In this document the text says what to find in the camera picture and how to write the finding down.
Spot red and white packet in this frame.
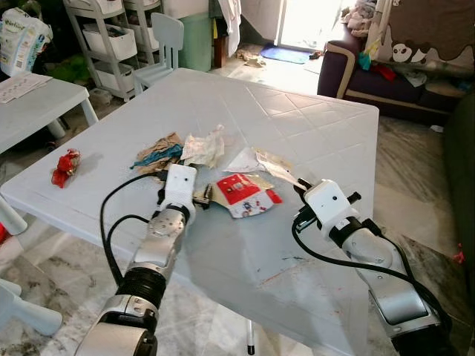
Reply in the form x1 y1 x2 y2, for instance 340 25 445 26
214 172 284 219

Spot green waste bin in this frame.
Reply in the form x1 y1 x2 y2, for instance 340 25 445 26
178 10 214 73

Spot crumpled white tissue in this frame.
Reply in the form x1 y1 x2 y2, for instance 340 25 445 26
181 124 226 168

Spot clear plastic wrapper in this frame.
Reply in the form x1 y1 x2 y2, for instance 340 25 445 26
226 146 313 191

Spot crumpled brown teal wrapper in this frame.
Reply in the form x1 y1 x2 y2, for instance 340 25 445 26
131 133 186 176

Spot large white plastic table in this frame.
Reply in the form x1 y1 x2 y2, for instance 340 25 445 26
1 68 381 356

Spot crumpled red wrapper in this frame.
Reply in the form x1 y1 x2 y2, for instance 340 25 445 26
51 148 82 188

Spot beige slippers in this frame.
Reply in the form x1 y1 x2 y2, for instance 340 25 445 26
237 47 267 68

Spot dark purple sofa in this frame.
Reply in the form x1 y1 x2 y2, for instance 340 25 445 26
317 0 475 124

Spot blue door mat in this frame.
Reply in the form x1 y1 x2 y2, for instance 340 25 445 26
259 45 312 65

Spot white hanging garment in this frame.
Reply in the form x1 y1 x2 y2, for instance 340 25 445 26
217 0 243 57

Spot white shelving cart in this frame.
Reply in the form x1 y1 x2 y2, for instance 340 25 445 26
122 0 165 68
62 0 139 98

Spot small white kids table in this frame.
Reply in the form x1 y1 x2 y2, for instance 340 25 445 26
0 73 99 154

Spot plush toy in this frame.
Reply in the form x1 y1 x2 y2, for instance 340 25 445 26
344 0 380 39

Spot printed paper sheet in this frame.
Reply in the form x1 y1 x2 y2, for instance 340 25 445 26
0 72 53 104

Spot brown panda blanket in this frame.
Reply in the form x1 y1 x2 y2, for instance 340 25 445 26
370 0 475 76

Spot white diaper package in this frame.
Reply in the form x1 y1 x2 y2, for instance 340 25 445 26
0 7 53 76

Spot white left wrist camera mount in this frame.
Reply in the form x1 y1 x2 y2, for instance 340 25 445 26
162 164 199 213

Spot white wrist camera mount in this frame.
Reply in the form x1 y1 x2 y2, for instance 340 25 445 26
162 164 199 213
302 179 361 231

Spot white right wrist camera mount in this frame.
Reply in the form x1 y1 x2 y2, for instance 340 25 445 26
302 179 361 231

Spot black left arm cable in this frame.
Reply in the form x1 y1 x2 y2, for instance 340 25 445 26
99 172 168 287

